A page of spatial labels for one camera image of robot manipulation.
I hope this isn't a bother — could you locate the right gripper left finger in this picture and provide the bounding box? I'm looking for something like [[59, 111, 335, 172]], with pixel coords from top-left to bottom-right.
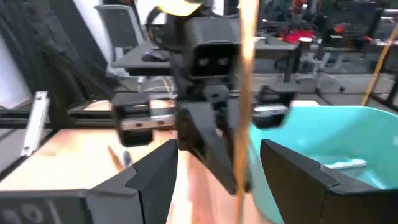
[[0, 139, 178, 224]]

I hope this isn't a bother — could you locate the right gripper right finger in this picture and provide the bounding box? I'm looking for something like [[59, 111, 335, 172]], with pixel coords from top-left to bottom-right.
[[260, 139, 398, 224]]

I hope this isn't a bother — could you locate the teal patterned cutlery piece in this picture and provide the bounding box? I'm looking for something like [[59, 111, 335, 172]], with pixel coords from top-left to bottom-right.
[[322, 157, 368, 170]]

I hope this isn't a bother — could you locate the wooden-handled utensil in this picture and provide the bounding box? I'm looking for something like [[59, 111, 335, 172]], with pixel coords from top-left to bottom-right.
[[233, 0, 261, 224]]

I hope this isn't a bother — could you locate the grey desk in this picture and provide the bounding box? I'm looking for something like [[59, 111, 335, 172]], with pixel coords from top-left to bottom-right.
[[254, 34, 299, 83], [111, 39, 175, 77]]

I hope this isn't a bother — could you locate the mint green plastic bin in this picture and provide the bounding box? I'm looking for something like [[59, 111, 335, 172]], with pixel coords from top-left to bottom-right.
[[248, 105, 398, 224]]

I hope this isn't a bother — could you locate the grey office chair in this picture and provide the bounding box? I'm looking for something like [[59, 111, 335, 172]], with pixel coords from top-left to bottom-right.
[[94, 4, 147, 62]]

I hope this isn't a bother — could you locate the yellow tape label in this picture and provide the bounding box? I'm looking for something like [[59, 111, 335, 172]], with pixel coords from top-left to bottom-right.
[[156, 0, 203, 17]]

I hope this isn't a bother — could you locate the white office chair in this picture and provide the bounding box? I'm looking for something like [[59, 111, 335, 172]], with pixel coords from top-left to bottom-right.
[[297, 49, 343, 91]]

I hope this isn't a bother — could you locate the red object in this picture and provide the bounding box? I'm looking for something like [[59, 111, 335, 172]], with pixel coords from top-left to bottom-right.
[[284, 29, 315, 44]]

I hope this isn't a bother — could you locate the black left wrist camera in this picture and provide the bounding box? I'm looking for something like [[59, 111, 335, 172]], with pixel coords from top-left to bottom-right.
[[185, 16, 242, 79]]

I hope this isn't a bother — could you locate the silver metal bracket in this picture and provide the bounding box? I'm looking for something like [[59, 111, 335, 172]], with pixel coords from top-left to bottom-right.
[[20, 90, 50, 158]]

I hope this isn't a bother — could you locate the yellow extension cable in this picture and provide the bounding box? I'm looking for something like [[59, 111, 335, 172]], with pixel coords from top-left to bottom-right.
[[360, 30, 398, 106]]

